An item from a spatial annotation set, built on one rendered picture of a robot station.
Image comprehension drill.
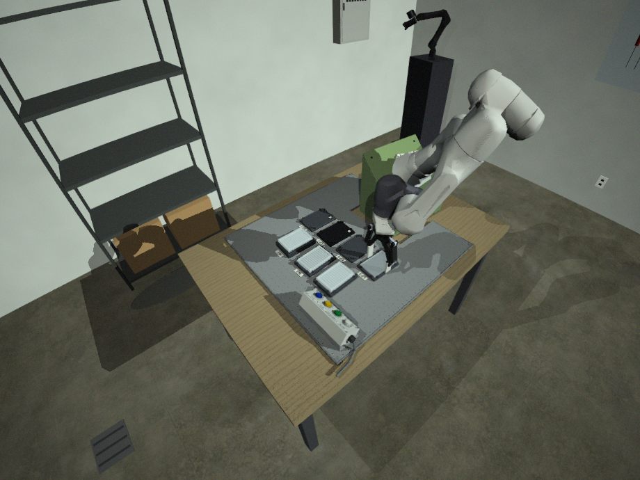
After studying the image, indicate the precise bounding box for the white button panel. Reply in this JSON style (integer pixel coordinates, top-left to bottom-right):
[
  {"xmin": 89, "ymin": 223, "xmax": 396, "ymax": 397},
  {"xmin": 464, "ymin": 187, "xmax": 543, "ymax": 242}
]
[{"xmin": 299, "ymin": 289, "xmax": 359, "ymax": 377}]

